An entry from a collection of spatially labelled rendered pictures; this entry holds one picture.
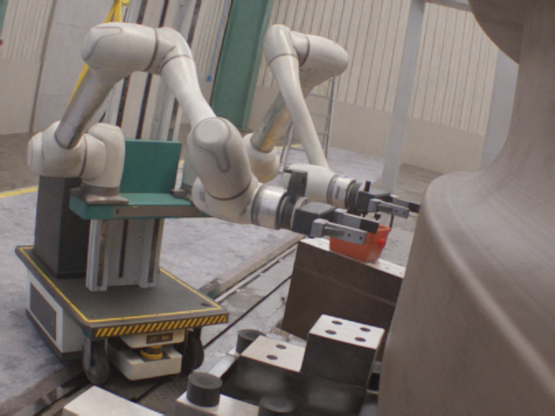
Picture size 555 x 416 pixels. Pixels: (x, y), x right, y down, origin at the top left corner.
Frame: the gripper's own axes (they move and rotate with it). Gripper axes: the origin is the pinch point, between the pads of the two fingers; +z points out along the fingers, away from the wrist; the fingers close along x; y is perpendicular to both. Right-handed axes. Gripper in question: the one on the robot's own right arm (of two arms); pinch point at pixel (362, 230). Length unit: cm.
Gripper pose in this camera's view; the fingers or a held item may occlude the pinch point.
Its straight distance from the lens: 128.1
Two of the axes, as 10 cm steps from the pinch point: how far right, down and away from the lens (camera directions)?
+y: -1.8, 9.6, 2.0
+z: 9.3, 2.3, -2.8
